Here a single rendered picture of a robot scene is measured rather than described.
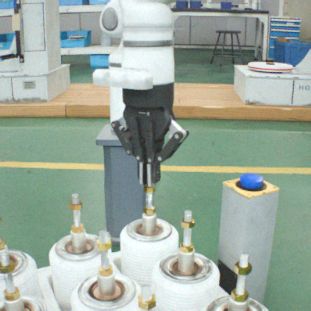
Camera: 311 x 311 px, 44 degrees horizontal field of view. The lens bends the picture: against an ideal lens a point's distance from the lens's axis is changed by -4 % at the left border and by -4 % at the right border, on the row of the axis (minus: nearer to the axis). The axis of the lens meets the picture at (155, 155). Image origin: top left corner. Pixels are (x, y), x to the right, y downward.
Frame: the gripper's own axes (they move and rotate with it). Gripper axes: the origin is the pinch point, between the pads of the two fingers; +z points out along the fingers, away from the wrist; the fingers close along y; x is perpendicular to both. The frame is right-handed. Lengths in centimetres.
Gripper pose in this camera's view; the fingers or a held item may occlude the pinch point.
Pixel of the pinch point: (148, 172)
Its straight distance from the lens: 61.6
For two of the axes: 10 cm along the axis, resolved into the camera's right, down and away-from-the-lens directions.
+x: -5.5, 2.8, -7.9
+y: -8.3, -1.8, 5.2
